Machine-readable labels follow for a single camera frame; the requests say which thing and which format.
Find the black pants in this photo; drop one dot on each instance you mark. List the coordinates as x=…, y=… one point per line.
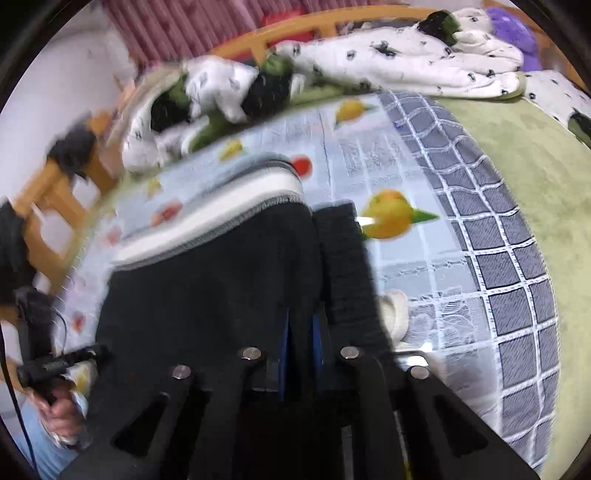
x=207, y=300

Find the black jacket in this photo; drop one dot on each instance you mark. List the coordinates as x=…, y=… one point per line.
x=11, y=249

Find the purple plush toy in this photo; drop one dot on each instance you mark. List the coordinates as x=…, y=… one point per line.
x=512, y=27

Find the maroon floral curtain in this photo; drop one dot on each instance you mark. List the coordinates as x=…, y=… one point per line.
x=184, y=27

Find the wooden bed frame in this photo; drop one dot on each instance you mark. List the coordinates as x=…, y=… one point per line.
x=51, y=194

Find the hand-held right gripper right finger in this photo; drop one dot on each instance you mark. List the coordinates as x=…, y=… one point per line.
x=316, y=353

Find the white floral quilt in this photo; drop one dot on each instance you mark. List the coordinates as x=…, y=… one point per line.
x=392, y=60

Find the person's blue jeans leg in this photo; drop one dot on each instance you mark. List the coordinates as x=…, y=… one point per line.
x=41, y=457

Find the white strawberry print pillow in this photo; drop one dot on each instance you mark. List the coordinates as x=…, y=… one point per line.
x=554, y=92

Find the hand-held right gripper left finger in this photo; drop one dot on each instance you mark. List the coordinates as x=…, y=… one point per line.
x=283, y=364

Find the dark grey clothes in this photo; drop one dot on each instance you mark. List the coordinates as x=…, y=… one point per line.
x=74, y=147

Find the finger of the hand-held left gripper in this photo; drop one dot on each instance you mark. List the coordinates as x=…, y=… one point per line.
x=90, y=354
x=32, y=309

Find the fruit print plastic tablecloth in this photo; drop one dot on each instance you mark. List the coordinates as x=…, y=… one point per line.
x=461, y=230

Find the person's left hand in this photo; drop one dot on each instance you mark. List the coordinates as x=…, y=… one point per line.
x=62, y=417

